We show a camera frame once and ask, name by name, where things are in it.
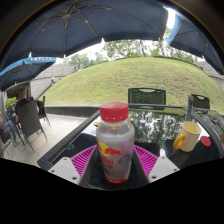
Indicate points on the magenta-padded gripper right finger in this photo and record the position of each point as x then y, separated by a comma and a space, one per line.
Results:
146, 160

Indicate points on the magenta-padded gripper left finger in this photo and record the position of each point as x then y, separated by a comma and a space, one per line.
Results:
81, 160

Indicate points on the red-capped drink bottle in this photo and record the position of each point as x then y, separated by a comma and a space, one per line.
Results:
115, 146

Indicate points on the black wicker glass-top table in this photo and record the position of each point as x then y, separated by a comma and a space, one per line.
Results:
208, 117
63, 145

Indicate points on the yellow wrapper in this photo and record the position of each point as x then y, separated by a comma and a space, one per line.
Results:
97, 123

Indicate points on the flat round red coaster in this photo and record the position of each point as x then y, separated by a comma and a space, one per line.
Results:
205, 141

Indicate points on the black wicker chair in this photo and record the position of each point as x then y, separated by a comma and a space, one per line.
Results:
42, 111
28, 118

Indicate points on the dark green plastic chair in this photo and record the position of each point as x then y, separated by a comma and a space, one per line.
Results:
199, 101
146, 96

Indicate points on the person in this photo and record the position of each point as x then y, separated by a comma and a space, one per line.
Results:
8, 128
24, 100

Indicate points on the blue umbrella with white lettering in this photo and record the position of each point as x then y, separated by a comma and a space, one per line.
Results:
23, 70

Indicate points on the navy umbrella with light-blue edge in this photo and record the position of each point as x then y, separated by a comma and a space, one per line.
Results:
196, 40

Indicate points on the large navy patio umbrella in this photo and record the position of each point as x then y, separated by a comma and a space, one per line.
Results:
83, 23

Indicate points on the grey upright post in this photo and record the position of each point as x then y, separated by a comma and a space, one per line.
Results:
189, 108

